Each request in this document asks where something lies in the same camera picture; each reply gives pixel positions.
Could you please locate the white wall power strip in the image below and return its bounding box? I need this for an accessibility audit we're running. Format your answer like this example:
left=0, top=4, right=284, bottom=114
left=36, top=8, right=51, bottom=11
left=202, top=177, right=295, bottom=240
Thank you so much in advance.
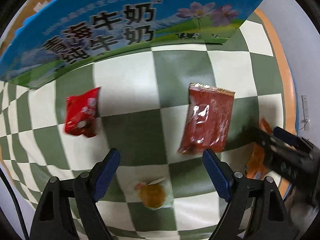
left=302, top=95, right=310, bottom=132

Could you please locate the small red candy packet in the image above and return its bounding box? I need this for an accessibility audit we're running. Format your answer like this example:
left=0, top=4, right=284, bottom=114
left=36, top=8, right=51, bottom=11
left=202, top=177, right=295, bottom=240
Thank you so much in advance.
left=64, top=87, right=101, bottom=138

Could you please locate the cardboard milk box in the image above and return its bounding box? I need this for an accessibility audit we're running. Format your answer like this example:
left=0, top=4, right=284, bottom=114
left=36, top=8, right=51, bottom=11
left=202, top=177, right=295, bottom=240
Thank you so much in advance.
left=1, top=0, right=263, bottom=89

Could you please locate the dark red snack packet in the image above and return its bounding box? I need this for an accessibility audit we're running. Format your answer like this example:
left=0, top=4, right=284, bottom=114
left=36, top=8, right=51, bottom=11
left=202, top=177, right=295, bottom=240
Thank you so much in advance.
left=178, top=83, right=235, bottom=155

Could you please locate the braised egg packet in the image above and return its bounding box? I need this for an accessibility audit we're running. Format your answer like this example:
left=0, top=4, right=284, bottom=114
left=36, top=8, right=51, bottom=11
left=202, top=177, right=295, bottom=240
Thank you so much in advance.
left=134, top=177, right=174, bottom=210

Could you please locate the orange snack packet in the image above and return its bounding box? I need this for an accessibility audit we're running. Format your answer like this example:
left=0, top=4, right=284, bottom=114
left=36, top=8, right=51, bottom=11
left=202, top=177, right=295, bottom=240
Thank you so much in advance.
left=246, top=118, right=272, bottom=179

